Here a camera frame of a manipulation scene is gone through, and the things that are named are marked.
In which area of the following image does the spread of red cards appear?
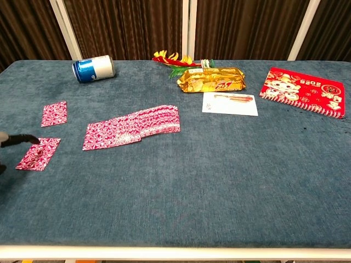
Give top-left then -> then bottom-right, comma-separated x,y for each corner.
82,104 -> 182,152

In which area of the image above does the red yellow artificial flower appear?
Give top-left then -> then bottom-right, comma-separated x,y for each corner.
152,50 -> 202,79

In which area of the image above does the blue velvet tablecloth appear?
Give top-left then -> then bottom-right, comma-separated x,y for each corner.
0,59 -> 351,249

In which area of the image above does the white table edge rail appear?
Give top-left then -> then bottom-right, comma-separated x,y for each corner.
0,244 -> 351,261

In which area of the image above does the gold foil snack package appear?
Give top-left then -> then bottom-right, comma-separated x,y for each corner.
176,67 -> 247,94

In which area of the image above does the red 2025 spiral calendar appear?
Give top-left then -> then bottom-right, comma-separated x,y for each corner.
259,67 -> 346,119

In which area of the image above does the brown pleated curtain panel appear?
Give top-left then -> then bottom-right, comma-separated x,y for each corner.
0,0 -> 72,72
194,0 -> 312,61
63,0 -> 184,61
297,0 -> 351,62

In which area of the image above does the green white striped small bundle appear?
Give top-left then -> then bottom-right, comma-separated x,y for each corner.
200,58 -> 216,70

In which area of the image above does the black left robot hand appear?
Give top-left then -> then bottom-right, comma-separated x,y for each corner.
0,130 -> 41,175

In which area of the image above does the white printed paper card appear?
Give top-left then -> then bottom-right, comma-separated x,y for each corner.
201,92 -> 259,117

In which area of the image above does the red patterned playing card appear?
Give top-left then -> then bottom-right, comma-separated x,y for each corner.
41,100 -> 68,128
15,137 -> 61,172

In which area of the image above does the white upright frame post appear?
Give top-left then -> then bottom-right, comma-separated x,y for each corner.
181,0 -> 197,62

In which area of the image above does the white slanted frame post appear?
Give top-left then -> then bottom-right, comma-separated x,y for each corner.
49,0 -> 83,61
287,0 -> 322,61

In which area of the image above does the blue white drink can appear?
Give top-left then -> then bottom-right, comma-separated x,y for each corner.
72,55 -> 117,84

